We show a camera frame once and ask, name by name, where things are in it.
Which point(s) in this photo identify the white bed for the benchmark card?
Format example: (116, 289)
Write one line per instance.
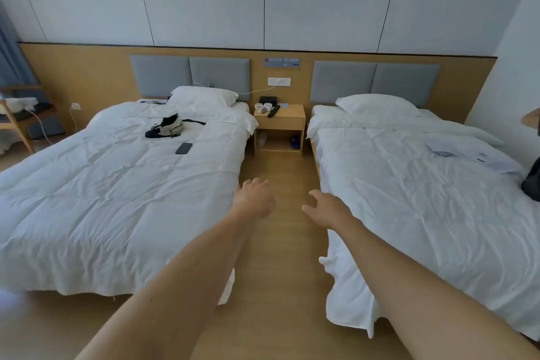
(105, 203)
(422, 224)

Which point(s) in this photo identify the blue grey curtain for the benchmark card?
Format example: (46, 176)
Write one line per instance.
(10, 60)

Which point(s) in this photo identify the white papers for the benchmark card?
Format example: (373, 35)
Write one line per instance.
(472, 153)

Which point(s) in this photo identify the person's left forearm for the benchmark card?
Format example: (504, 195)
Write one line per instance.
(181, 288)

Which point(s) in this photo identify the person's left hand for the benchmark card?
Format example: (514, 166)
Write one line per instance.
(255, 199)

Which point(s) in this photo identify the grey wall sign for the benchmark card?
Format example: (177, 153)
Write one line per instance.
(282, 62)

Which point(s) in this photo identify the clear plastic bottle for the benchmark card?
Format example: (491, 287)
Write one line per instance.
(262, 139)

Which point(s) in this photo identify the white bundle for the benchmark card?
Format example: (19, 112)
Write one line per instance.
(17, 105)

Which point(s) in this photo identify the black leather tissue box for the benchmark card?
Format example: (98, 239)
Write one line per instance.
(268, 100)

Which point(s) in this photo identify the person's right forearm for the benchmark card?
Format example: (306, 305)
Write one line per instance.
(401, 284)

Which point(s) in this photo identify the white switch socket panel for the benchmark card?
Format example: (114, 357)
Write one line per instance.
(279, 81)

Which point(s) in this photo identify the black phone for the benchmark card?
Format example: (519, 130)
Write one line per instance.
(184, 148)

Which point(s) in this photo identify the wooden chair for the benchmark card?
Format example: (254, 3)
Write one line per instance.
(17, 123)

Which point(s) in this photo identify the black charging device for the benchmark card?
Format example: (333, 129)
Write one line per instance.
(152, 101)

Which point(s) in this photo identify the black white bag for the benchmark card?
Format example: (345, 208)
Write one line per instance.
(168, 125)

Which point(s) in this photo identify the grey headboard cushion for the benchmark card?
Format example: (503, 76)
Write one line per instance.
(341, 81)
(407, 83)
(221, 75)
(160, 75)

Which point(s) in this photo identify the white pillow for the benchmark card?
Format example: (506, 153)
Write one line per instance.
(202, 98)
(375, 105)

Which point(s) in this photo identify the wooden headboard panel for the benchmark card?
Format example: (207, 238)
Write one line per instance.
(84, 73)

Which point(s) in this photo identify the person's right hand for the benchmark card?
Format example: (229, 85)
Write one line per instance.
(329, 212)

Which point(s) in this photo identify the dark blue bundle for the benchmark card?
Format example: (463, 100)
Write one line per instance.
(295, 142)

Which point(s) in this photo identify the small white wall socket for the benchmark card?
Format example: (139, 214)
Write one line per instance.
(76, 106)

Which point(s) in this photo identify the wooden nightstand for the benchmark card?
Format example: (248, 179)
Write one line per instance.
(280, 123)

